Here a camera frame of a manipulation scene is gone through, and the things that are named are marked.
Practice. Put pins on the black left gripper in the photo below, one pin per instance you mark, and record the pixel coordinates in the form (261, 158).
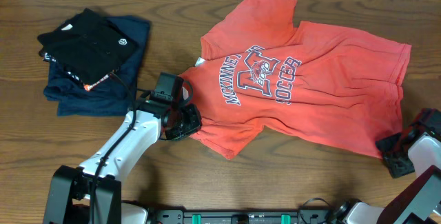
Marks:
(195, 123)

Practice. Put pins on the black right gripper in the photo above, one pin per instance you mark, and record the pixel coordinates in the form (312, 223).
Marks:
(384, 145)

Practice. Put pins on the red soccer t-shirt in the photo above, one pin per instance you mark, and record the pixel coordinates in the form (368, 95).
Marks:
(331, 85)

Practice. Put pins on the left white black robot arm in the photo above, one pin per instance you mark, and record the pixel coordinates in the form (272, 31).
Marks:
(91, 192)

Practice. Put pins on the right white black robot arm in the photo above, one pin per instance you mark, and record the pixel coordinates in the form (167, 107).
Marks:
(419, 200)

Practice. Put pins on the folded navy blue shirt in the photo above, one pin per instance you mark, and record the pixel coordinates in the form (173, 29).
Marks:
(108, 98)

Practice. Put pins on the folded black shirt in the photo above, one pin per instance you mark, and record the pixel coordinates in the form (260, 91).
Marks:
(89, 46)

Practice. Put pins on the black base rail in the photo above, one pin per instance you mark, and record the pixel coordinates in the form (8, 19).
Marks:
(241, 217)

